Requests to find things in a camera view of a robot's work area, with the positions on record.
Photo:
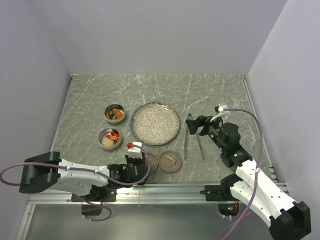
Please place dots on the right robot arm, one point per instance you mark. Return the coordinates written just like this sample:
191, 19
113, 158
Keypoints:
286, 218

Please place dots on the red chicken drumstick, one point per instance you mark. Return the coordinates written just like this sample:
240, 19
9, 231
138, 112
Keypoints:
114, 133

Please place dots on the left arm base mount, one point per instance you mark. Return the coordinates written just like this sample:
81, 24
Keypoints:
100, 194

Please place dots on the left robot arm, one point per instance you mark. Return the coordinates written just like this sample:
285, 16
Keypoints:
49, 171

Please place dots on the near steel lunch tin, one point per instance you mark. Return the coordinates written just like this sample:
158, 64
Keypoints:
102, 135

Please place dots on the far steel lunch tin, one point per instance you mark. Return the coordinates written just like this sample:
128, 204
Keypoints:
117, 121

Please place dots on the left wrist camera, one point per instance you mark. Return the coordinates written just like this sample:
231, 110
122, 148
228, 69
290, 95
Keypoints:
134, 149

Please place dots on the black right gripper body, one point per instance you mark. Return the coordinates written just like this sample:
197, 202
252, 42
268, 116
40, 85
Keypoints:
213, 133

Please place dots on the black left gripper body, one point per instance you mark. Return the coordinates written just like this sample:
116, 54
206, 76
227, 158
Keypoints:
133, 161

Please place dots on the white steamed bun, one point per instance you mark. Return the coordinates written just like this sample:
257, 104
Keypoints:
107, 143

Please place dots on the aluminium frame rail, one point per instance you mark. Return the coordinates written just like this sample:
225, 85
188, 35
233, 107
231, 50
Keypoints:
151, 193

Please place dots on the metal serving tongs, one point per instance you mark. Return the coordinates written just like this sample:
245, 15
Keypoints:
192, 146

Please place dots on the red sushi roll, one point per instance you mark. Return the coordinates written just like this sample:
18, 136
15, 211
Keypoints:
113, 117

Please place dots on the brown lid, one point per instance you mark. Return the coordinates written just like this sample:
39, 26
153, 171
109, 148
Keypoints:
170, 161
151, 161

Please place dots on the steel lunch tin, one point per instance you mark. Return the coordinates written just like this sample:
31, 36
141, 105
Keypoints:
102, 135
117, 121

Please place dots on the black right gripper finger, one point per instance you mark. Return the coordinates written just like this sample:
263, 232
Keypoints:
213, 121
194, 124

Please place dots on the red shrimp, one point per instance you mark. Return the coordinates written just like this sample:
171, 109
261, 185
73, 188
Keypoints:
112, 137

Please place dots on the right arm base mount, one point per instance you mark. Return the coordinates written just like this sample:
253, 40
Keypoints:
217, 193

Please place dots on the brown fried oval piece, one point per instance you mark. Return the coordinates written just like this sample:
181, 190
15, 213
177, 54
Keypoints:
108, 114

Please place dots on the speckled ceramic plate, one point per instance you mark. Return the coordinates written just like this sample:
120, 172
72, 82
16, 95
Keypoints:
155, 124

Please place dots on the circuit board with led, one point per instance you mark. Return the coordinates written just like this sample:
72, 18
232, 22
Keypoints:
229, 209

